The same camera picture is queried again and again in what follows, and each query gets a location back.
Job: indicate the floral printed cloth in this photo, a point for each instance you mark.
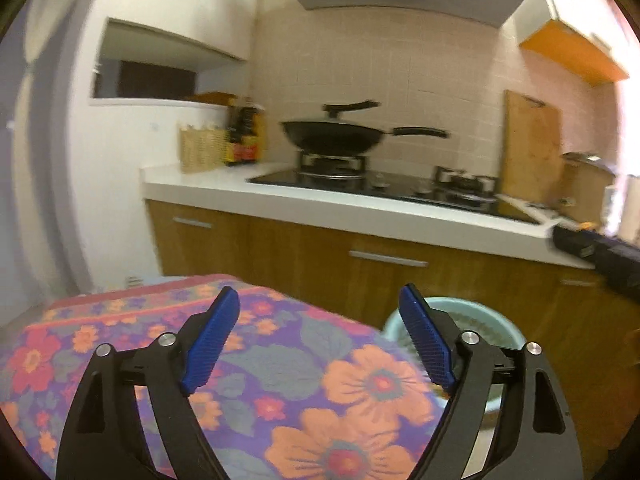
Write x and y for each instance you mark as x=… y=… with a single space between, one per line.
x=300 y=370

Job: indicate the beige rice cooker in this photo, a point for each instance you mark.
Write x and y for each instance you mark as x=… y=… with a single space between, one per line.
x=587 y=185

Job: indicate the light blue plastic basket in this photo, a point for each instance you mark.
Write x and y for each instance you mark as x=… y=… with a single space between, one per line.
x=480 y=317

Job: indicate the orange wall cabinet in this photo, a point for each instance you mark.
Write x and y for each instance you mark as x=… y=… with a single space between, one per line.
x=575 y=45

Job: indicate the hob knob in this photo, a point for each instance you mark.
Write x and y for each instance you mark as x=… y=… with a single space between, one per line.
x=422 y=192
x=382 y=181

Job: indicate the wooden cutting board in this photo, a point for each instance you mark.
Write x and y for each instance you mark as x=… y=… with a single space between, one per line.
x=530 y=150

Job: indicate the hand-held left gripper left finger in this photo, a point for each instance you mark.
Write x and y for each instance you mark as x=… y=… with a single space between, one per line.
x=212 y=340

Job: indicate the black wok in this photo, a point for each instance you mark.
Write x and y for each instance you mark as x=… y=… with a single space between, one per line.
x=330 y=137

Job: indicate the wicker basket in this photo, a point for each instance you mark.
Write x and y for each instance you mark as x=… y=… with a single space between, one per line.
x=202 y=150

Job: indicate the black pan support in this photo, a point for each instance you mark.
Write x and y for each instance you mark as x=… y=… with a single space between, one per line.
x=332 y=167
x=465 y=180

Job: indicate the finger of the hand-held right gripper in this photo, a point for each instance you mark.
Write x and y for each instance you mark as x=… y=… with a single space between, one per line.
x=572 y=242

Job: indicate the white kitchen appliance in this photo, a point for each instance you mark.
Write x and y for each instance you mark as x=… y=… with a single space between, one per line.
x=625 y=210

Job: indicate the wooden base cabinet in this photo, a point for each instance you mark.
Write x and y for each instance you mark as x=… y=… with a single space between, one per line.
x=300 y=260

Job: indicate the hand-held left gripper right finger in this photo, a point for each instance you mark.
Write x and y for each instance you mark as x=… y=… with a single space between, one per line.
x=425 y=345

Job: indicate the black glass gas hob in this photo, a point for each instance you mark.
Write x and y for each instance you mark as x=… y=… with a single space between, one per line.
x=395 y=187

